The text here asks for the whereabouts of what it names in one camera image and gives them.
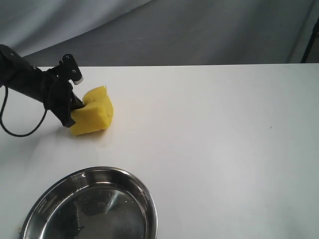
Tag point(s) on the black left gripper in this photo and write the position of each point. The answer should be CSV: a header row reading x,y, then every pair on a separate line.
x,y
58,96

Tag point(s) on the yellow sponge block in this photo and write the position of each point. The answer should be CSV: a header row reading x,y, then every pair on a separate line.
x,y
96,115

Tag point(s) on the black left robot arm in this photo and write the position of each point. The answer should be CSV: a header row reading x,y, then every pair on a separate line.
x,y
19,75

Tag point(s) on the grey backdrop cloth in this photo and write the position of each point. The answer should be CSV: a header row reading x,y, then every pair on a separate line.
x,y
158,32

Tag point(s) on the round stainless steel pan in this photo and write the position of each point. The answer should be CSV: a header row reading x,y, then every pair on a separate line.
x,y
93,203

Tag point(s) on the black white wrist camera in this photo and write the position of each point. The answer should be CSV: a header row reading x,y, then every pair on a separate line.
x,y
70,70

